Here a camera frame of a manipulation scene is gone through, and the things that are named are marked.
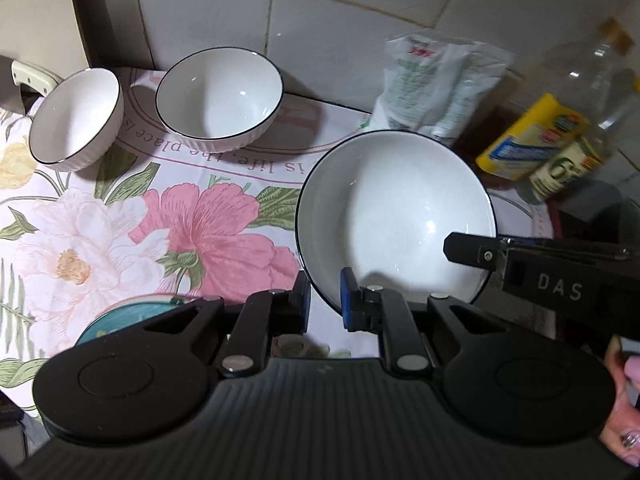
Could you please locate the white plastic seasoning bag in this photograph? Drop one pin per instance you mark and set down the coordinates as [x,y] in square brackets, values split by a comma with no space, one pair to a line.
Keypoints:
[433,84]

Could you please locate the blue fried egg plate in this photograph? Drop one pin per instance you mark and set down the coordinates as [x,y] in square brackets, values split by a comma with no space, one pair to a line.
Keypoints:
[130,312]

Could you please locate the white ribbed bowl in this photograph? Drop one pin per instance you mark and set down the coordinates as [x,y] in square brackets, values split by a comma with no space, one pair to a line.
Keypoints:
[219,100]
[382,204]
[78,121]

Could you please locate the vinegar bottle yellow cap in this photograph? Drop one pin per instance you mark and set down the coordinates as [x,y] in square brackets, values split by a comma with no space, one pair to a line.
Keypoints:
[587,152]

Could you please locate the person's right hand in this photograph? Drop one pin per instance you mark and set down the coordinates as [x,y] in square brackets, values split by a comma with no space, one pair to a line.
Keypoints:
[620,434]

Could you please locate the oil bottle yellow label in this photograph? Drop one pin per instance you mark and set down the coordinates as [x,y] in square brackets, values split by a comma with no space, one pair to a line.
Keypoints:
[563,96]

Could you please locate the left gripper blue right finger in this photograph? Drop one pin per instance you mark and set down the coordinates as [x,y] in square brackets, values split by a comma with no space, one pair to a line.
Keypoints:
[360,305]

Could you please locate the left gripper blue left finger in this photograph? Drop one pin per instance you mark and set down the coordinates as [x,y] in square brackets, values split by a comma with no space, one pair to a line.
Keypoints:
[290,309]

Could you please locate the floral table cloth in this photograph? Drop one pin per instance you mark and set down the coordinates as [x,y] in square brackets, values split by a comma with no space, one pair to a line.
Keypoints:
[153,217]

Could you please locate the cream cutting board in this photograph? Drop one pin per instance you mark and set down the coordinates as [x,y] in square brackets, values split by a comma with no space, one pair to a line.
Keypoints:
[49,34]

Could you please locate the cleaver with cream handle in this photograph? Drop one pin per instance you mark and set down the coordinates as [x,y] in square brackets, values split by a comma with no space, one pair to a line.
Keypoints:
[38,79]

